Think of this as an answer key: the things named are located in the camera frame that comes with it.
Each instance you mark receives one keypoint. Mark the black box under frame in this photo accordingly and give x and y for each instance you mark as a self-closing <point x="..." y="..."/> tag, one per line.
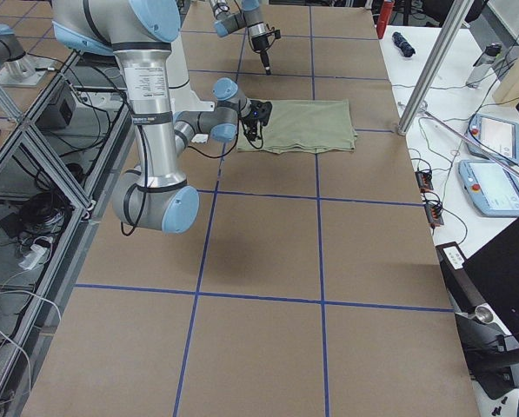
<point x="59" y="110"/>

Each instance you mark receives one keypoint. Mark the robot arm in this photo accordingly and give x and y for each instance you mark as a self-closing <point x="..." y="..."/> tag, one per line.
<point x="143" y="37"/>
<point x="250" y="17"/>

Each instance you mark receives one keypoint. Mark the aluminium frame post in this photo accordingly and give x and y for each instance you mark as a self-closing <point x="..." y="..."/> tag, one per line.
<point x="453" y="22"/>

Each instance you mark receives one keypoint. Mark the blue teach pendant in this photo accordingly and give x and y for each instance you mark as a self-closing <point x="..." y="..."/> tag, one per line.
<point x="497" y="133"/>
<point x="492" y="189"/>

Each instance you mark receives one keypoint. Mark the black monitor on stand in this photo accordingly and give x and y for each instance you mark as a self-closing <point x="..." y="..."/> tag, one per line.
<point x="485" y="290"/>

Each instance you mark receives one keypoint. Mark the near blue teach pendant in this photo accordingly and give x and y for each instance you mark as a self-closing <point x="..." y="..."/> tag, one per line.
<point x="492" y="189"/>

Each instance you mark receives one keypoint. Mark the red cylindrical tube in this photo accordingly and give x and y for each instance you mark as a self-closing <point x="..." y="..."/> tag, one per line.
<point x="386" y="9"/>

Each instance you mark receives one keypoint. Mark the far blue teach pendant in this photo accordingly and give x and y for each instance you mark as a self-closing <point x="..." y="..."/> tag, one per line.
<point x="497" y="133"/>

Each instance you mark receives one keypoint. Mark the folded dark plaid umbrella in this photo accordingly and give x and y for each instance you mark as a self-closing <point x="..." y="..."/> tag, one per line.
<point x="403" y="45"/>

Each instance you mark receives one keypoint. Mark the brown paper table mat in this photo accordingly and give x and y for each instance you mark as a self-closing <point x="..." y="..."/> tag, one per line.
<point x="308" y="285"/>

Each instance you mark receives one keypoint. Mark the olive green t-shirt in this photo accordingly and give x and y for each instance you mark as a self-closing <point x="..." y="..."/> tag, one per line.
<point x="305" y="126"/>

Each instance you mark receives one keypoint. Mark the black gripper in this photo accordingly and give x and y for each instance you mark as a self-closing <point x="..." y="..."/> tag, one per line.
<point x="261" y="44"/>
<point x="249" y="120"/>

